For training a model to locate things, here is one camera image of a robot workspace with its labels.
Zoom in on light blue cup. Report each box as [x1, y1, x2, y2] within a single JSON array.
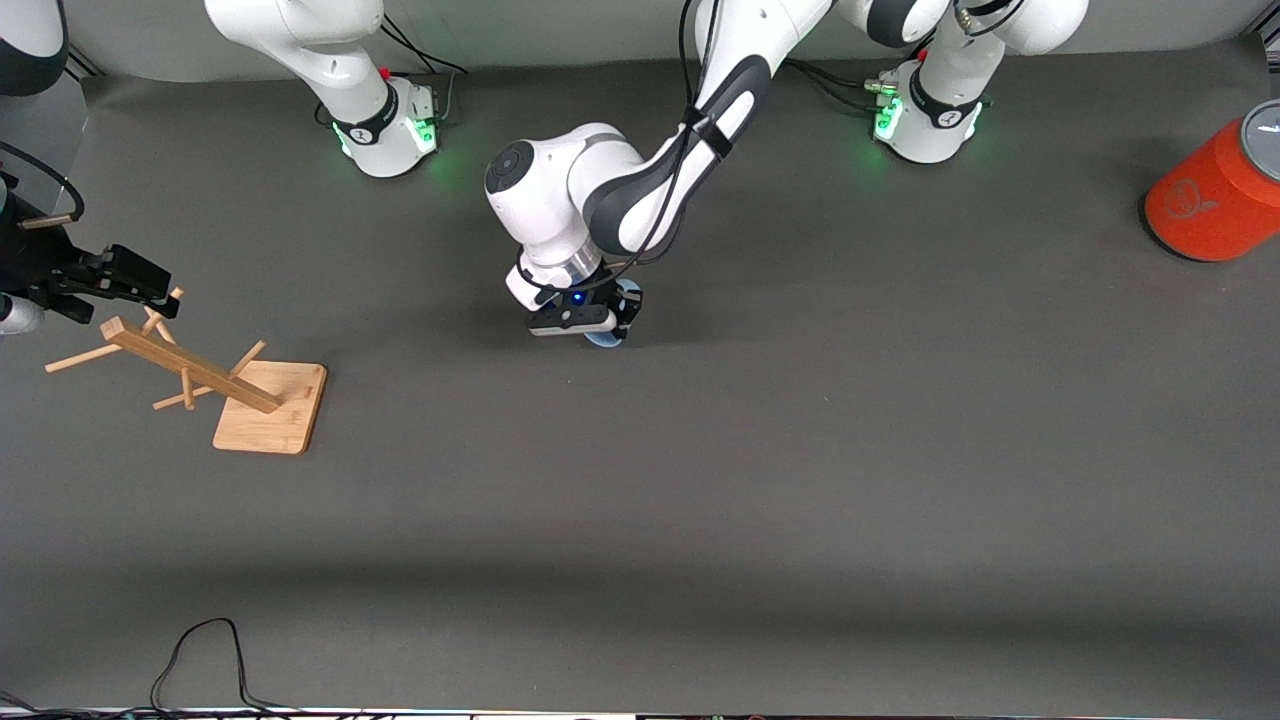
[[583, 280, 644, 349]]

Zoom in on wooden cup rack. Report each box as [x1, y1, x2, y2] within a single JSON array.
[[45, 287, 328, 456]]

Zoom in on dark grey table cloth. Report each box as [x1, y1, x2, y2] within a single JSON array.
[[0, 45, 1280, 716]]

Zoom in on orange cylindrical can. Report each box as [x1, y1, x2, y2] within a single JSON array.
[[1143, 100, 1280, 263]]

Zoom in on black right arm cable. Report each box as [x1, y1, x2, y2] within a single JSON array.
[[0, 140, 86, 223]]

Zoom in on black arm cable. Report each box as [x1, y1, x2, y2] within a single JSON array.
[[520, 0, 721, 301], [0, 140, 86, 223]]

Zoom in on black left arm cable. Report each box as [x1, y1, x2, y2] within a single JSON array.
[[520, 0, 721, 301]]

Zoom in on black arm base cables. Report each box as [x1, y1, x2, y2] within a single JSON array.
[[780, 20, 936, 113], [383, 15, 471, 123]]

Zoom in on thin black looped cable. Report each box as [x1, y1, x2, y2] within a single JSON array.
[[150, 618, 301, 713]]

